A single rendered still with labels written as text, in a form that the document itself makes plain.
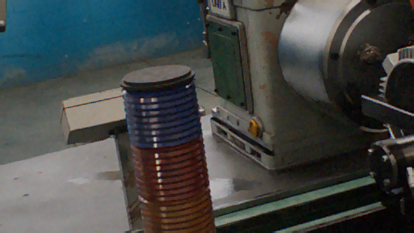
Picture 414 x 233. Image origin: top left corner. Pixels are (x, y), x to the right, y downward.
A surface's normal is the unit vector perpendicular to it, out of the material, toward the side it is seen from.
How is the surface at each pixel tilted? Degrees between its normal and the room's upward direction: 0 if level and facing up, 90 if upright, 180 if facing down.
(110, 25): 90
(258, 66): 90
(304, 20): 54
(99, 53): 90
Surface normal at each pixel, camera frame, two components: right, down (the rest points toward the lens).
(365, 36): 0.35, 0.22
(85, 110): 0.22, -0.32
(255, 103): -0.93, 0.21
